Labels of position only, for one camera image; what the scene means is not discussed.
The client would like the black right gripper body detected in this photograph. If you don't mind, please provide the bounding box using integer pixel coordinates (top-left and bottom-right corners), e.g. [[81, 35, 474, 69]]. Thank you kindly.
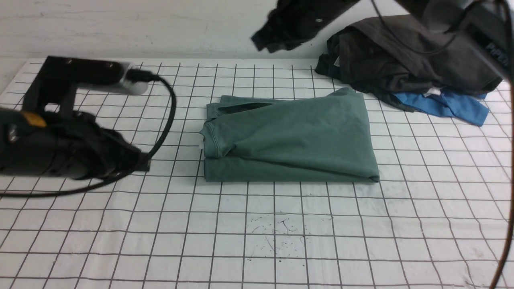
[[251, 0, 358, 53]]

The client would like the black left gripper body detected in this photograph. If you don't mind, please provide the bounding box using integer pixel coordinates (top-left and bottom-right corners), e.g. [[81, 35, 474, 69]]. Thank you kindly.
[[0, 108, 151, 180]]

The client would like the green long-sleeve shirt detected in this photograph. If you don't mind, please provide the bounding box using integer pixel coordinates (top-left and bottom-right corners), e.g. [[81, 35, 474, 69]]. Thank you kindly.
[[200, 88, 380, 183]]

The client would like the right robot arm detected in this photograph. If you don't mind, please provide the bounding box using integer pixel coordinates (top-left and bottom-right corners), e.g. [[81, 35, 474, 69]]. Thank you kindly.
[[251, 0, 513, 83]]

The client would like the dark grey garment pile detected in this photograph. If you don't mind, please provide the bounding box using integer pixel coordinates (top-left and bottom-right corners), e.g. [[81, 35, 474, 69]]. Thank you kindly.
[[315, 15, 502, 112]]

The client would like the white garment under pile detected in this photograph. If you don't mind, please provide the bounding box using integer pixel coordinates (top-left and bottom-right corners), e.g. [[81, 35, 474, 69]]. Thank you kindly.
[[423, 87, 441, 97]]

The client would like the blue garment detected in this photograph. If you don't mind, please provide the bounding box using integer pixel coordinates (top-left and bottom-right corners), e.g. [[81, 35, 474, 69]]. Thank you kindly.
[[393, 88, 490, 127]]

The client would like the white grid tablecloth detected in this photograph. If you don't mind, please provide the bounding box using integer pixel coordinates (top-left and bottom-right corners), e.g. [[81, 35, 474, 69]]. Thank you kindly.
[[0, 59, 512, 289]]

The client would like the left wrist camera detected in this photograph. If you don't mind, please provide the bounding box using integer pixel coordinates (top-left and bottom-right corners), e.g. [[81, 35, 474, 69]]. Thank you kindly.
[[22, 55, 156, 119]]

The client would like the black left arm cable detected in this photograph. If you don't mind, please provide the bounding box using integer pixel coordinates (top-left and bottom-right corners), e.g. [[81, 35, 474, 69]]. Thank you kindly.
[[0, 70, 177, 198]]

